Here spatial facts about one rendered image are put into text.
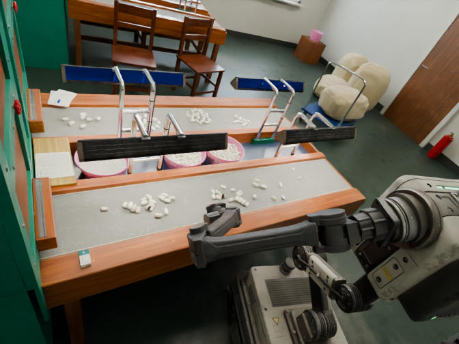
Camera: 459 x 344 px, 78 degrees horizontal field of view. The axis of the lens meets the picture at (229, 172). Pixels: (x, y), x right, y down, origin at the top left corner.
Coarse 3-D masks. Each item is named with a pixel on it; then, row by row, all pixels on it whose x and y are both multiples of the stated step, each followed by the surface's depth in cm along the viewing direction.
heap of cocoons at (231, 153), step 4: (228, 144) 189; (232, 144) 190; (228, 148) 186; (232, 148) 190; (236, 148) 188; (212, 152) 179; (216, 152) 178; (220, 152) 180; (224, 152) 181; (228, 152) 182; (232, 152) 185; (236, 152) 185; (208, 156) 177; (220, 156) 179; (224, 156) 179; (228, 156) 180; (232, 156) 181; (236, 156) 182; (216, 160) 174
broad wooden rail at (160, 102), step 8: (48, 96) 166; (80, 96) 175; (88, 96) 178; (96, 96) 180; (104, 96) 183; (112, 96) 185; (128, 96) 191; (136, 96) 194; (144, 96) 197; (160, 96) 203; (168, 96) 206; (176, 96) 210; (184, 96) 214; (48, 104) 162; (72, 104) 168; (80, 104) 170; (88, 104) 172; (96, 104) 175; (104, 104) 177; (112, 104) 179; (128, 104) 185; (136, 104) 187; (144, 104) 190; (160, 104) 195; (168, 104) 198; (176, 104) 202; (184, 104) 205; (192, 104) 208; (200, 104) 212; (208, 104) 215; (216, 104) 219; (224, 104) 223; (232, 104) 227; (240, 104) 231; (248, 104) 235; (256, 104) 240; (264, 104) 244
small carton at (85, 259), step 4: (80, 252) 104; (84, 252) 105; (88, 252) 105; (80, 256) 103; (84, 256) 103; (88, 256) 104; (80, 260) 102; (84, 260) 102; (88, 260) 103; (80, 264) 102; (84, 264) 101; (88, 264) 102
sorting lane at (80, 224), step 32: (320, 160) 210; (96, 192) 130; (128, 192) 136; (160, 192) 142; (192, 192) 148; (224, 192) 155; (256, 192) 163; (288, 192) 172; (320, 192) 181; (64, 224) 115; (96, 224) 119; (128, 224) 124; (160, 224) 128; (192, 224) 133
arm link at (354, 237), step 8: (344, 224) 72; (352, 224) 72; (320, 232) 75; (328, 232) 73; (336, 232) 72; (344, 232) 73; (352, 232) 72; (320, 240) 76; (328, 240) 73; (336, 240) 72; (344, 240) 72; (352, 240) 72; (360, 240) 72
